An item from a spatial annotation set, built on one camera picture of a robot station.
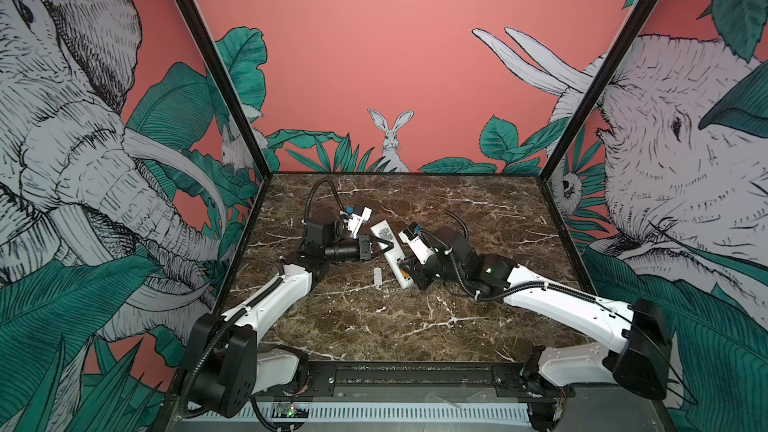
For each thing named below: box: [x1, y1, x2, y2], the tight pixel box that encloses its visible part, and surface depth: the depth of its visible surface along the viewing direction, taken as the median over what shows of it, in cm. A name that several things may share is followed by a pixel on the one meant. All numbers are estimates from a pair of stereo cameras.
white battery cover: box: [374, 267, 382, 287], surface depth 95 cm
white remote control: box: [370, 220, 413, 289], surface depth 77 cm
